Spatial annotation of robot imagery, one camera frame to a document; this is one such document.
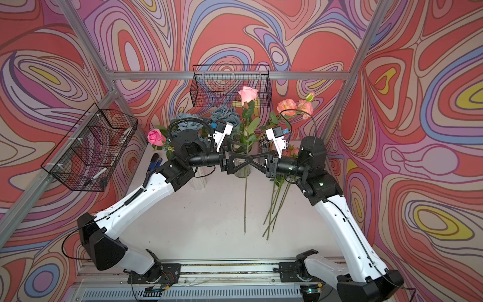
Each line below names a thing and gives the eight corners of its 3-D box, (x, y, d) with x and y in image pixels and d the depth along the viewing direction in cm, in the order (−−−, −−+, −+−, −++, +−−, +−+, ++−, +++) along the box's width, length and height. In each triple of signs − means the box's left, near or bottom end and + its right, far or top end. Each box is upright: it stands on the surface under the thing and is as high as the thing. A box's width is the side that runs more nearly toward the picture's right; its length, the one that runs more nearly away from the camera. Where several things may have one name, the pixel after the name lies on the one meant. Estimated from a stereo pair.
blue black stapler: (148, 177, 107) (144, 171, 102) (155, 160, 115) (151, 153, 110) (156, 177, 107) (151, 171, 102) (162, 159, 115) (158, 153, 110)
